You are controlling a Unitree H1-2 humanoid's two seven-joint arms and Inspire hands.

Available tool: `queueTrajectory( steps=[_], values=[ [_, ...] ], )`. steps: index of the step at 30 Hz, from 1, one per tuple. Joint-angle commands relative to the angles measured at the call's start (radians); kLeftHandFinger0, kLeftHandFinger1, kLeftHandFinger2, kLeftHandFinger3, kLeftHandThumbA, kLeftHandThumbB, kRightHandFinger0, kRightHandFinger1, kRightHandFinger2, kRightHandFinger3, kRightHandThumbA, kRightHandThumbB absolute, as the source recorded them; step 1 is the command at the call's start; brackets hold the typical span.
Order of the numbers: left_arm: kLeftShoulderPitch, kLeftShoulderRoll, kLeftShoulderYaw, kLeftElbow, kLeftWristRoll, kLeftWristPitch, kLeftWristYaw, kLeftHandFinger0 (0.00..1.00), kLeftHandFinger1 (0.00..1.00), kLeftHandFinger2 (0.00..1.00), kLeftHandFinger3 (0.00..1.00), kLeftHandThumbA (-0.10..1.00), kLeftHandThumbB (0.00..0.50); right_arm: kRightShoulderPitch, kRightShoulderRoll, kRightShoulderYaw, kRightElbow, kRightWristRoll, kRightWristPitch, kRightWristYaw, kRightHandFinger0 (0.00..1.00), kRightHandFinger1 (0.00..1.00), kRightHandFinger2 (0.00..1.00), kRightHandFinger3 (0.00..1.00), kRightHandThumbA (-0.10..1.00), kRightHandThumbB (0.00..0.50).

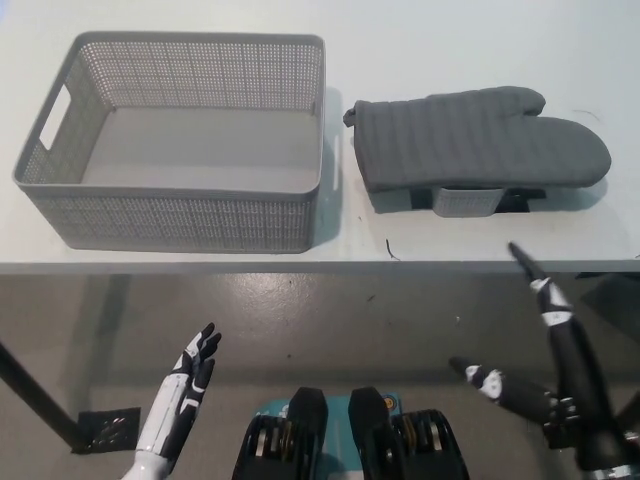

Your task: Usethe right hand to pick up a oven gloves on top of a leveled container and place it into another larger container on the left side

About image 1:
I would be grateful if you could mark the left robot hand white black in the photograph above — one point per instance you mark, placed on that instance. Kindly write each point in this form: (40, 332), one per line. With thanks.
(187, 385)

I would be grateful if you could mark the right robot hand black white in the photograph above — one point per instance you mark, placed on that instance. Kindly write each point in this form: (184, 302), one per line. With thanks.
(580, 380)

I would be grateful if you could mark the grey quilted oven glove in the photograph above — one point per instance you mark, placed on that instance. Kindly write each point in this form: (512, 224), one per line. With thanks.
(475, 140)

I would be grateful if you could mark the black table leg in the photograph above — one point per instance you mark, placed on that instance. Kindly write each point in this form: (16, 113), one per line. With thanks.
(40, 395)

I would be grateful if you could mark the black flat plate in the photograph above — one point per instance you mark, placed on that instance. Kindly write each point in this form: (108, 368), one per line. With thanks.
(515, 201)

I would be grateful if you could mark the small grey perforated basket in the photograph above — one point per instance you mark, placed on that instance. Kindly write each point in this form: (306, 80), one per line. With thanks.
(465, 202)

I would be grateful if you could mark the thin black thread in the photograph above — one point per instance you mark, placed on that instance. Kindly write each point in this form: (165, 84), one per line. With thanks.
(391, 252)

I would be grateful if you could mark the large grey perforated basket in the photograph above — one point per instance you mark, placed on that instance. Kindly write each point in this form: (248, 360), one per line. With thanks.
(200, 150)

